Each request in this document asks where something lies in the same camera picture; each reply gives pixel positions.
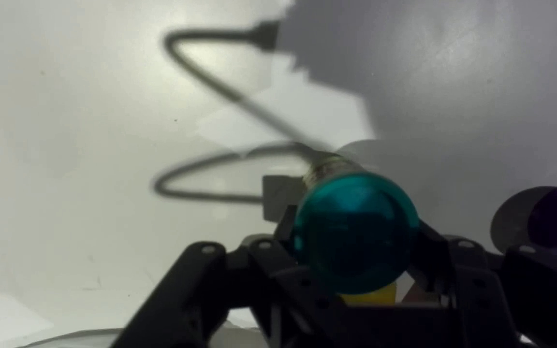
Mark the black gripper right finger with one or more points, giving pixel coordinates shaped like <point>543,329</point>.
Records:
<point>500,300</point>

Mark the teal lid green dough tub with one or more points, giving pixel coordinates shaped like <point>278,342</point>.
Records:
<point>355,228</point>

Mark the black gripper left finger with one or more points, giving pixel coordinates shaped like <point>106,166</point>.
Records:
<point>208,280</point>

